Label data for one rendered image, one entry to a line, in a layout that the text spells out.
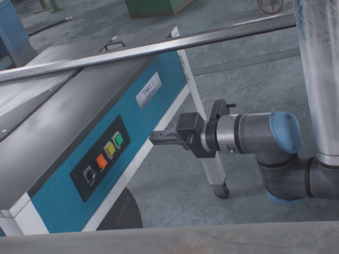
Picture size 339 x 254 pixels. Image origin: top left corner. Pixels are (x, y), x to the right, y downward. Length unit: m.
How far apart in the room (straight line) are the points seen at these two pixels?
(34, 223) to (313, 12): 0.68
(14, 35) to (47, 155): 3.83
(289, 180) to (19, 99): 0.85
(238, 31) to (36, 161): 0.65
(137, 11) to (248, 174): 2.95
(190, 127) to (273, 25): 0.41
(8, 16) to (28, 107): 3.52
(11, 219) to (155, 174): 1.30
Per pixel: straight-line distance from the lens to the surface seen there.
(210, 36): 1.40
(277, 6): 3.69
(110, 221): 1.55
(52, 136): 1.21
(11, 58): 4.43
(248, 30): 1.37
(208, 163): 1.85
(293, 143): 1.06
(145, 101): 1.42
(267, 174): 1.11
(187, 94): 1.66
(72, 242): 0.73
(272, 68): 2.88
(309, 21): 0.93
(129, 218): 1.64
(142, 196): 2.16
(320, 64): 0.96
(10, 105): 1.53
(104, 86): 1.37
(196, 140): 1.13
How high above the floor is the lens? 1.22
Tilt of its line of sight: 27 degrees down
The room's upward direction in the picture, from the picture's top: 21 degrees counter-clockwise
